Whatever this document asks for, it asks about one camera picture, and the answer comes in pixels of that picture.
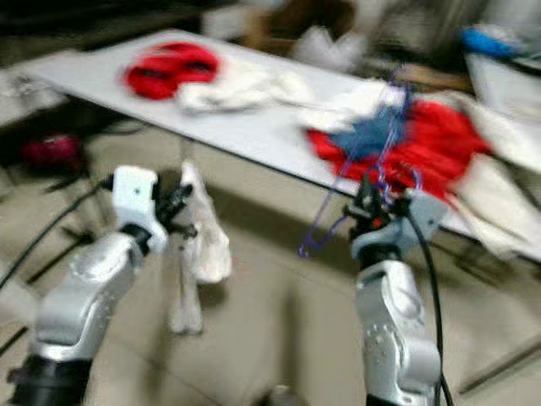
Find brown armchair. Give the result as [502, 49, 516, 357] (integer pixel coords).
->
[241, 0, 356, 52]

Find purple wire hanger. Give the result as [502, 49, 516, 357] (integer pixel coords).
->
[298, 63, 424, 259]

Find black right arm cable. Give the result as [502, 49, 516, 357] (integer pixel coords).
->
[406, 207, 455, 406]

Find grey white garment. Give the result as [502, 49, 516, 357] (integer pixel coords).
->
[456, 89, 541, 259]

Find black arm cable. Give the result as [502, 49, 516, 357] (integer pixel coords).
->
[406, 207, 455, 406]
[0, 178, 115, 288]

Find white table black legs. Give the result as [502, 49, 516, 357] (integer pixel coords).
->
[17, 30, 541, 255]

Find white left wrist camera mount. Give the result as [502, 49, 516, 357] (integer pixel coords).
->
[112, 166, 160, 255]

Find red jacket white piping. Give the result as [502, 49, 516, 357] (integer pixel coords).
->
[124, 42, 219, 101]

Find red crumpled garment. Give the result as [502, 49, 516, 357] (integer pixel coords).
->
[309, 100, 495, 204]

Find blue denim garment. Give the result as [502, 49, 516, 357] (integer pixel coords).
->
[330, 110, 411, 162]

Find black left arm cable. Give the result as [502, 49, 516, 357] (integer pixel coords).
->
[0, 178, 115, 288]

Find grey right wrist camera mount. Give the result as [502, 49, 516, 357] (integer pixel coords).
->
[351, 190, 449, 263]

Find white pillow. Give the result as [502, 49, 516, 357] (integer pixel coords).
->
[292, 25, 360, 73]

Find magenta black bag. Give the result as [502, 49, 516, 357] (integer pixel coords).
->
[21, 134, 87, 170]

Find cream garment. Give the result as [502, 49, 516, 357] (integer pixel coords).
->
[178, 61, 314, 115]

